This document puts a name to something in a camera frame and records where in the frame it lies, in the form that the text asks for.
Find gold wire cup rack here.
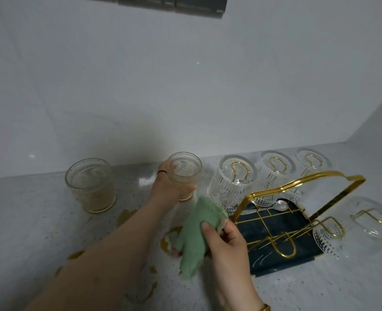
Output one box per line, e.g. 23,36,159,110
231,157,382,277

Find person's left hand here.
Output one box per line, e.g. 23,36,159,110
149,158,199,208

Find person's right hand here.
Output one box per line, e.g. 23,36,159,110
201,220,260,310

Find cluster of embossed glasses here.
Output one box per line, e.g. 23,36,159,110
65,158,117,214

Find green cloth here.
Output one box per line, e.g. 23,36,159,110
173,194,229,281

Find person's left forearm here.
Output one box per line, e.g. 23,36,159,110
25,199,167,311

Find single embossed clear glass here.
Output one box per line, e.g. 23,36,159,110
166,152,203,202
312,197,382,260
290,148,333,202
207,154,258,216
254,150,297,208

